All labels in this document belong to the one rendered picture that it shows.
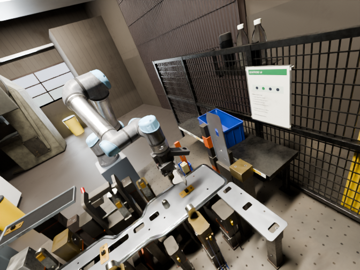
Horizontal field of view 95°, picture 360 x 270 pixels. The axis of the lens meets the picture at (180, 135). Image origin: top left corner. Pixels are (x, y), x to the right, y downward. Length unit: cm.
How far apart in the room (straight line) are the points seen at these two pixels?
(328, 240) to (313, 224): 8
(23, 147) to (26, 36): 330
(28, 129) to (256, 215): 564
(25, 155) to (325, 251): 608
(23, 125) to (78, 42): 267
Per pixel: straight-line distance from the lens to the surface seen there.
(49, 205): 123
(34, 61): 715
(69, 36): 610
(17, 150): 609
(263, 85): 92
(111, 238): 100
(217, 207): 86
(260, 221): 79
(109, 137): 72
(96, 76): 98
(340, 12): 231
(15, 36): 727
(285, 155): 98
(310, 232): 114
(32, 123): 576
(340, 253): 112
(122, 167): 130
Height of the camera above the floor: 169
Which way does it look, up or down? 30 degrees down
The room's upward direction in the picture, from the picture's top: 22 degrees counter-clockwise
